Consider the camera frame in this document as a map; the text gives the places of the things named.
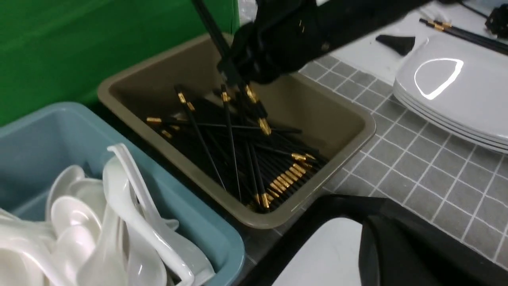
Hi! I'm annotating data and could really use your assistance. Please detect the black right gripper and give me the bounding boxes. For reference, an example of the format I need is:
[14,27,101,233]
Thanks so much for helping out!
[217,0,427,85]

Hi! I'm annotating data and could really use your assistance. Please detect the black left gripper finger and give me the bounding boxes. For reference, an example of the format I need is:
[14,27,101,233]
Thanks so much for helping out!
[358,215,493,286]

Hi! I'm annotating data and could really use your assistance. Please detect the white square rice plate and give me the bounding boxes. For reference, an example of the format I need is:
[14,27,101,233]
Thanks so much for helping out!
[273,218,363,286]

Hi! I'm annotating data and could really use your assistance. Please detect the black gold-tipped chopstick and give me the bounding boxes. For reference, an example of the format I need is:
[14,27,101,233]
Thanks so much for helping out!
[192,0,272,135]

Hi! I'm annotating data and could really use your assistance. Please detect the black serving tray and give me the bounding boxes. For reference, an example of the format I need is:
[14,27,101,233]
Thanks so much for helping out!
[240,194,508,286]

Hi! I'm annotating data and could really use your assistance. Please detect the grey checked tablecloth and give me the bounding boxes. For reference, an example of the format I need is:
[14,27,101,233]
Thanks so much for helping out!
[242,54,508,274]

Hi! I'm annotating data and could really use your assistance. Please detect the brown plastic bin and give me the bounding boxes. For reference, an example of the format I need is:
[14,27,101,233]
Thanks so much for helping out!
[97,35,376,229]

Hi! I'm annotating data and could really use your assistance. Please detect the pile of black chopsticks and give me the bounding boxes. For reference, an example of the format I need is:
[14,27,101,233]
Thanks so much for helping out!
[143,85,328,214]

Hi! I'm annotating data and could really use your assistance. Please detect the stack of white plates aside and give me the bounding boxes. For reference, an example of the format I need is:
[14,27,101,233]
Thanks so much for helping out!
[393,34,508,153]

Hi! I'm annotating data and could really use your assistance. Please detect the pair of chopsticks aside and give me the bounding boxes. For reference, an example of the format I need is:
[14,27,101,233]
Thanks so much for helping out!
[419,18,508,56]

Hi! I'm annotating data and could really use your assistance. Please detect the green backdrop cloth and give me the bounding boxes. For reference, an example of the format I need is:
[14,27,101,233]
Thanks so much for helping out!
[0,0,241,128]

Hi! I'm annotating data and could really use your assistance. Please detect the pile of white spoons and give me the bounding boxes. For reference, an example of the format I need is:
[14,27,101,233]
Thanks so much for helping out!
[1,143,216,286]

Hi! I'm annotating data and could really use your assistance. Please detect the teal plastic bin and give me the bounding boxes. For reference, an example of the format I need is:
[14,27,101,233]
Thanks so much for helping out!
[0,102,245,286]

